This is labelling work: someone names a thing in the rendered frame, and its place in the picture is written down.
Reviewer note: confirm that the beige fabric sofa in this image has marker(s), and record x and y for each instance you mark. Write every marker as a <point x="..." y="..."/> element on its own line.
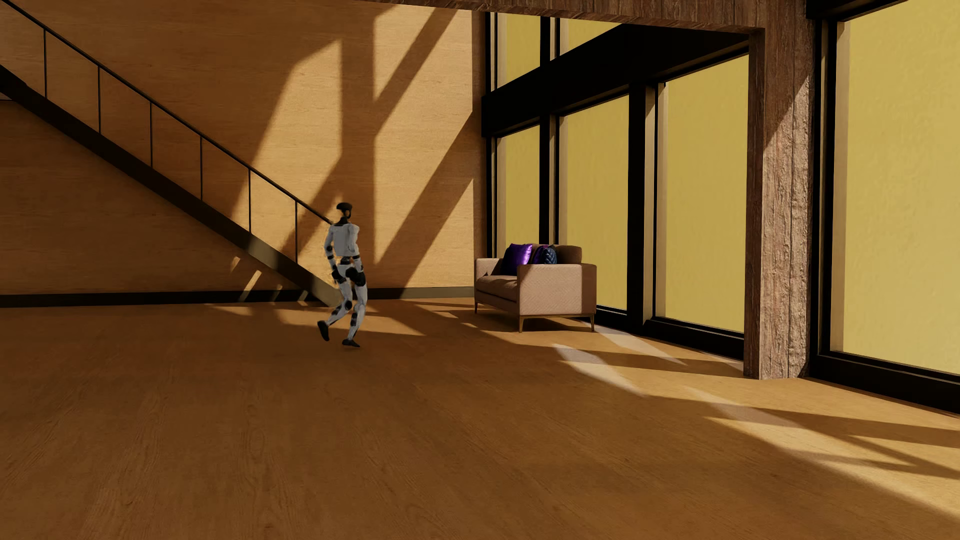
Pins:
<point x="553" y="290"/>

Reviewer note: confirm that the rough wooden pillar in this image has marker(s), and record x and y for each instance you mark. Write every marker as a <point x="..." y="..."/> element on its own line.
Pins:
<point x="779" y="202"/>

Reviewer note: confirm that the shiny purple cushion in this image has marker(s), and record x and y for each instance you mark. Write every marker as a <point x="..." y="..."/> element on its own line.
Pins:
<point x="517" y="256"/>

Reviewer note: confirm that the white humanoid robot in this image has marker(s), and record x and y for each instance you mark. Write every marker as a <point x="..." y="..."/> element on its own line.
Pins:
<point x="344" y="241"/>

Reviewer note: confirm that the dark blue quilted cushion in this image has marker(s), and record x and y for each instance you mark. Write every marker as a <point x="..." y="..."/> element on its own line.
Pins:
<point x="545" y="255"/>

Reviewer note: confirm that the black window frame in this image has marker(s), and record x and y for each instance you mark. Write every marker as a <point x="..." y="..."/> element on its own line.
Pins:
<point x="637" y="202"/>

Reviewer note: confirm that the black staircase with railing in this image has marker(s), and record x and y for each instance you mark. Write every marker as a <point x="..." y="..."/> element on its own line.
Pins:
<point x="172" y="187"/>

